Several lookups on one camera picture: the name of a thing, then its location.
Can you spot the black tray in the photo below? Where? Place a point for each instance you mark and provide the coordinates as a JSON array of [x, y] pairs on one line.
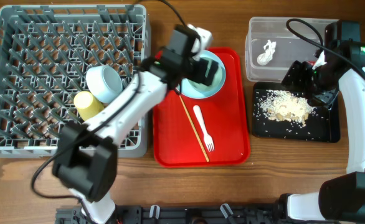
[[322, 124]]

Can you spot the clear plastic bin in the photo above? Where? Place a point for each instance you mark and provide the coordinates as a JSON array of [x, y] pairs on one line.
[[289, 48]]

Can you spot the wooden chopstick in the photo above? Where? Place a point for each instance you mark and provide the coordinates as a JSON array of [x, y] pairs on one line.
[[194, 129]]

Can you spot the grey dishwasher rack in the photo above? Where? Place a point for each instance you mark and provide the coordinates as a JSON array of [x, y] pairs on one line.
[[45, 52]]

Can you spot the mint green bowl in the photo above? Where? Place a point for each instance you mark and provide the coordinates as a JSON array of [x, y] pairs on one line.
[[201, 91]]

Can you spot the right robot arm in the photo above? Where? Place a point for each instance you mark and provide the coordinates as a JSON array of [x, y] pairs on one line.
[[339, 70]]

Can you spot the small light blue bowl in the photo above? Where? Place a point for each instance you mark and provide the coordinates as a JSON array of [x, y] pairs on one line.
[[104, 83]]

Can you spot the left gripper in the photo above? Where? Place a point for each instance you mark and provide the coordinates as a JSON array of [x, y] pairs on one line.
[[197, 76]]

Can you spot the yellow plastic cup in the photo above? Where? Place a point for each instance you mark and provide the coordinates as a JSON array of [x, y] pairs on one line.
[[87, 105]]

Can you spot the large light blue plate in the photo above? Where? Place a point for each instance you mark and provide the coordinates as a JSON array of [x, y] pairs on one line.
[[221, 73]]

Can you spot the white plastic wrapper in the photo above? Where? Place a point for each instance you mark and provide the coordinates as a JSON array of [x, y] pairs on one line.
[[269, 50]]

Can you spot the white plastic fork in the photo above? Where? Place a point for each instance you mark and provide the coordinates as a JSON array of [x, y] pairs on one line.
[[206, 136]]

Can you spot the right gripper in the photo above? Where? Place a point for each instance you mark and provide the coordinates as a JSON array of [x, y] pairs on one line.
[[296, 76]]

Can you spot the red plastic tray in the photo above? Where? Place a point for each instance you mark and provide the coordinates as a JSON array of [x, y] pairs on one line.
[[225, 117]]

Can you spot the rice and food scraps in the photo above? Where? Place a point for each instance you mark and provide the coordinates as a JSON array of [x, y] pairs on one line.
[[279, 105]]

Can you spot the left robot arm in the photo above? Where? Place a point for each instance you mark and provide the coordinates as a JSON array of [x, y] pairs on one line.
[[87, 154]]

